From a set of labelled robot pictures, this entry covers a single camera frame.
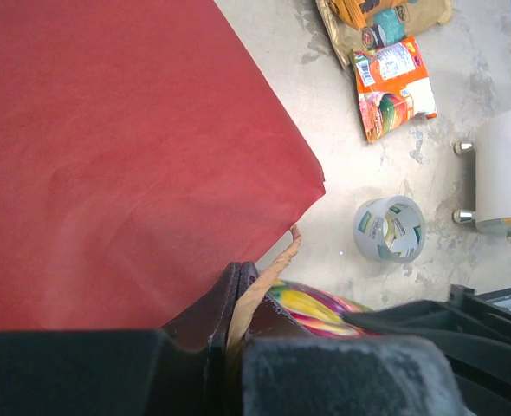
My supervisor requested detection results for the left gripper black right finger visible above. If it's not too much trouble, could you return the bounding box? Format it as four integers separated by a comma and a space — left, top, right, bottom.
237, 261, 469, 416

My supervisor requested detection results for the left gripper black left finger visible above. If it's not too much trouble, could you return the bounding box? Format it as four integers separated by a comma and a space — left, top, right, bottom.
0, 263, 241, 415

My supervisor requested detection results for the colourful striped candy packet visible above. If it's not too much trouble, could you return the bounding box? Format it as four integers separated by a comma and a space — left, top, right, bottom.
268, 280, 372, 339

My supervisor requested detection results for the red brown paper bag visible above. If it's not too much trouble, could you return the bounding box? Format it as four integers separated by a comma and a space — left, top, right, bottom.
0, 1, 325, 331

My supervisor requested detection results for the orange blue snack packet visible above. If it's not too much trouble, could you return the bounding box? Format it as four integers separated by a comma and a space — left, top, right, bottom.
349, 36, 437, 143

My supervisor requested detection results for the yellow kettle chips bag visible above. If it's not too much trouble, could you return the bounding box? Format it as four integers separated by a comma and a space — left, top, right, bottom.
316, 1, 452, 68

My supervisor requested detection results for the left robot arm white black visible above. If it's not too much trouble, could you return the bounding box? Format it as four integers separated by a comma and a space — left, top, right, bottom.
0, 263, 511, 415

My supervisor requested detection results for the clear tape roll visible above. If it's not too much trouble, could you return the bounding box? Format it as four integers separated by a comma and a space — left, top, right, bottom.
353, 196, 425, 263

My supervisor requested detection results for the large white paper roll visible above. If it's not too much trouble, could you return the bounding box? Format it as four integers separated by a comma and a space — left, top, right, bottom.
452, 110, 511, 243

